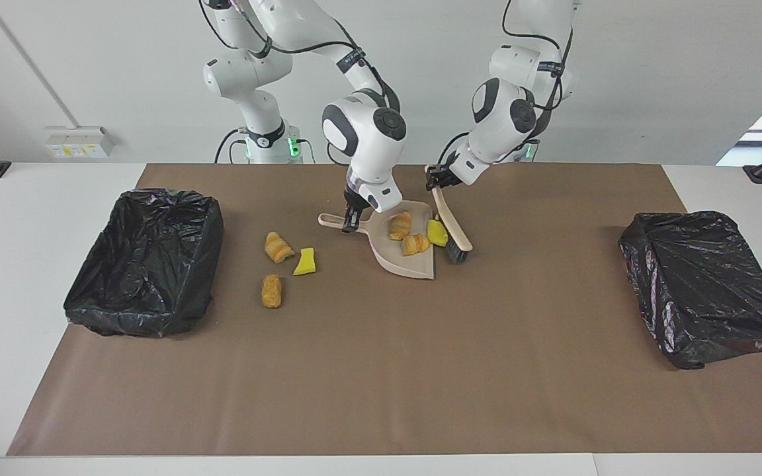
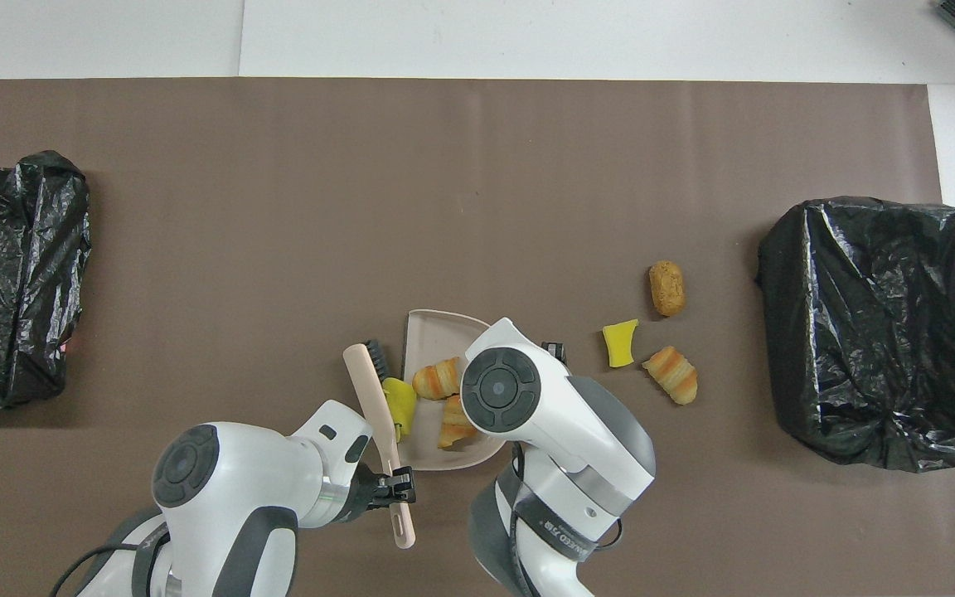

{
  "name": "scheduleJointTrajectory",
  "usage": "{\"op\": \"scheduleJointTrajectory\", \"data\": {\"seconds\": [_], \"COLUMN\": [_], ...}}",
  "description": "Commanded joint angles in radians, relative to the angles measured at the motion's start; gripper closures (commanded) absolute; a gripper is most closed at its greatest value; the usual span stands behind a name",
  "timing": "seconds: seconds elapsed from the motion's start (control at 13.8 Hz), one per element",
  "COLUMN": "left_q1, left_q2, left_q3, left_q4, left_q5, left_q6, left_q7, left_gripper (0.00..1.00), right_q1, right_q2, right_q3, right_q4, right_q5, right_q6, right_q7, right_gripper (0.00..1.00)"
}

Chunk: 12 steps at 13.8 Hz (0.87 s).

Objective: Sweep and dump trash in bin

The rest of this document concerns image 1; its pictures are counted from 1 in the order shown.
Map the beige brush with black bristles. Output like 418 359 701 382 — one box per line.
430 185 474 264

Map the pink plastic dustpan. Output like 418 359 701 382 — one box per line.
317 200 436 280

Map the bin with black trash bag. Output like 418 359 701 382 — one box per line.
618 211 762 370
63 188 225 338

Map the striped croissant toy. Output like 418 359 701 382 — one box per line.
264 231 295 264

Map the brown fried nugget toy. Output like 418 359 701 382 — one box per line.
261 274 283 309

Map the brown paper table mat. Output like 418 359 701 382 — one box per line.
6 163 762 457

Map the black arm base cable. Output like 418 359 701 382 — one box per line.
214 128 249 164
439 131 472 165

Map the white wall power strip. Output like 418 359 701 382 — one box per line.
44 126 117 159

